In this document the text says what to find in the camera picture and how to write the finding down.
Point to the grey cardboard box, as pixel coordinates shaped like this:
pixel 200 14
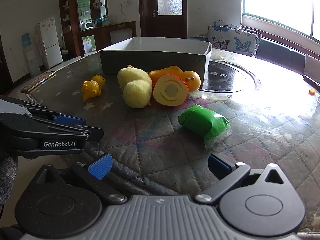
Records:
pixel 154 53

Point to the white refrigerator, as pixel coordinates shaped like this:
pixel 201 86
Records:
pixel 49 43

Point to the red toy half fruit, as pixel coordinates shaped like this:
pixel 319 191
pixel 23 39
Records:
pixel 170 90

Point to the gloved left hand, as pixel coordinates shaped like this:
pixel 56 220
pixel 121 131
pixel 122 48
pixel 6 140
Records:
pixel 8 171

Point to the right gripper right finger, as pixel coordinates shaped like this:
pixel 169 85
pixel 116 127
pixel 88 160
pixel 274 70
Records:
pixel 230 176

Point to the dark wooden door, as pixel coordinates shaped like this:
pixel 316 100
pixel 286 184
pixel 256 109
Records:
pixel 163 18

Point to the yellow plush chick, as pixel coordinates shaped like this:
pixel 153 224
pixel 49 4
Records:
pixel 136 86

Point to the green packet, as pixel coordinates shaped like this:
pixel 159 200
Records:
pixel 212 127

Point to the window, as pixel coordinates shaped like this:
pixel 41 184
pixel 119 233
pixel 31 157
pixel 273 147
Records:
pixel 301 16

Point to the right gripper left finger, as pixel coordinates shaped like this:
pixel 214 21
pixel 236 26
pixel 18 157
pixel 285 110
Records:
pixel 91 177

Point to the small orange toy block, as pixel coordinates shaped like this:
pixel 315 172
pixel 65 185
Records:
pixel 312 91

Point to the dark teal sofa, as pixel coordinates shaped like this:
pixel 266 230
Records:
pixel 289 58

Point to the small yellow rubber duck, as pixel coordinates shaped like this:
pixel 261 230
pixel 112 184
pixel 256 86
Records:
pixel 92 87

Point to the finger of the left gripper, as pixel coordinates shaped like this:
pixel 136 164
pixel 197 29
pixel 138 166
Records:
pixel 41 111
pixel 51 131

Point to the butterfly print cushion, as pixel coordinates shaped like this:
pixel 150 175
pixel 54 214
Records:
pixel 232 38

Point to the dark wooden cabinet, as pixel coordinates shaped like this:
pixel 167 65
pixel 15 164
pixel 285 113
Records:
pixel 86 22

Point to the orange rubber duck toy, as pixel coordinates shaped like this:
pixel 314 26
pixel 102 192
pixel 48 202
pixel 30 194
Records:
pixel 192 79

